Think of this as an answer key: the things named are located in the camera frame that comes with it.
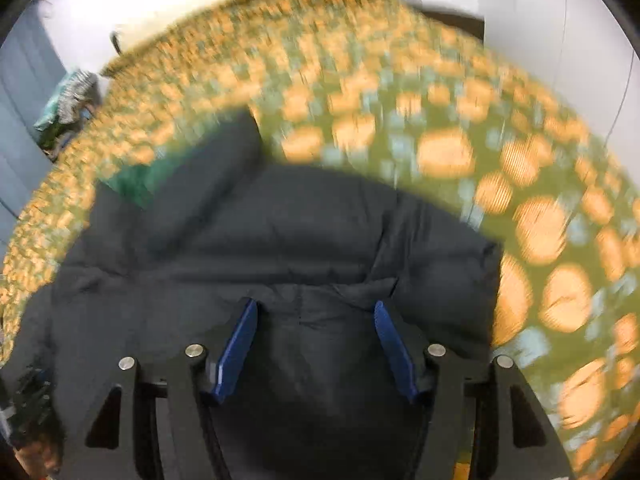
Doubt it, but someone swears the green floral bed quilt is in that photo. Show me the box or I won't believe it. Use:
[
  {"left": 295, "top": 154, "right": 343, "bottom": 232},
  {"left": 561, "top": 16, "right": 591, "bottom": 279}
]
[{"left": 1, "top": 0, "right": 639, "bottom": 479}]

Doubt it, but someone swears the dark wooden right nightstand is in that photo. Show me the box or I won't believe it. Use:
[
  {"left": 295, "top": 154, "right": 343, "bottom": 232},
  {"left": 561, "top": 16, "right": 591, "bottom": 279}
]
[{"left": 416, "top": 6, "right": 485, "bottom": 42}]

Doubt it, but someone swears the white wardrobe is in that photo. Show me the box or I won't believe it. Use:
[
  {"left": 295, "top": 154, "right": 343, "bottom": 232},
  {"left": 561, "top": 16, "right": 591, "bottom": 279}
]
[{"left": 480, "top": 0, "right": 639, "bottom": 152}]

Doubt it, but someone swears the black puffer jacket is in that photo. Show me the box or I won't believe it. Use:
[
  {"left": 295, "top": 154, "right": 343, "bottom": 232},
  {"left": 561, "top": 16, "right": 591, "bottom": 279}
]
[{"left": 1, "top": 110, "right": 502, "bottom": 479}]

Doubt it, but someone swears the blue grey curtain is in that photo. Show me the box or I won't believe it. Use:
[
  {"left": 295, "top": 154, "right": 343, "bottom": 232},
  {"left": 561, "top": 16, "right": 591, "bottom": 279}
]
[{"left": 0, "top": 2, "right": 66, "bottom": 250}]

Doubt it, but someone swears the pile of clothes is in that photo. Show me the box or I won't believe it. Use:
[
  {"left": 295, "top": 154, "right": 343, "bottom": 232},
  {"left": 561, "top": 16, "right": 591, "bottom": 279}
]
[{"left": 34, "top": 70, "right": 101, "bottom": 162}]

